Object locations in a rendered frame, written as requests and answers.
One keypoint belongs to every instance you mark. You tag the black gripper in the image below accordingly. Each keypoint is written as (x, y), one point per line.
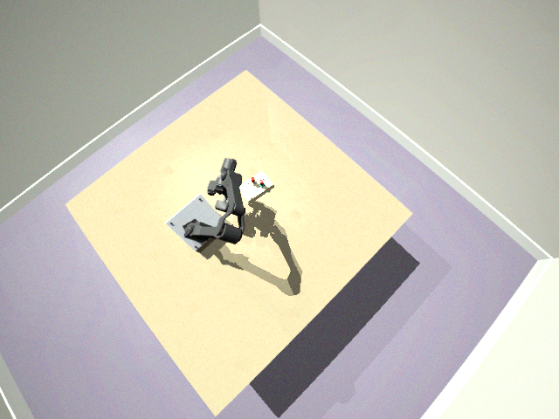
(222, 205)

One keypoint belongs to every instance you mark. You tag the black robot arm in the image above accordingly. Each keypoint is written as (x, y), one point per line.
(230, 182)

